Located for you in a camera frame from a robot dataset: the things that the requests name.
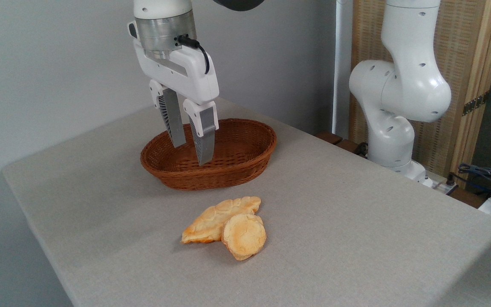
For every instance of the grey tablecloth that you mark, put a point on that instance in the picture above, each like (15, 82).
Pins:
(335, 221)

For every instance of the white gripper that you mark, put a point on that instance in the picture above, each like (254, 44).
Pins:
(190, 76)

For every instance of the brown wooden block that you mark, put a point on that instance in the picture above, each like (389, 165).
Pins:
(330, 137)

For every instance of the round golden bread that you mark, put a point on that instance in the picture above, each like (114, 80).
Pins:
(244, 236)

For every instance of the brass screen hinge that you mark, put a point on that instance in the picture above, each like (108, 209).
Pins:
(475, 103)

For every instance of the leaf-shaped golden bread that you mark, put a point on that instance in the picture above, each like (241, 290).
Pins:
(211, 217)

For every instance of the wooden woven folding screen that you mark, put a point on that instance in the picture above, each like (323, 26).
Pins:
(463, 55)

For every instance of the brown oval wicker basket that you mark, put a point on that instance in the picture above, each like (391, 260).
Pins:
(245, 166)

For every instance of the white vertical pole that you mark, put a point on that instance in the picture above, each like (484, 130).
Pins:
(342, 64)

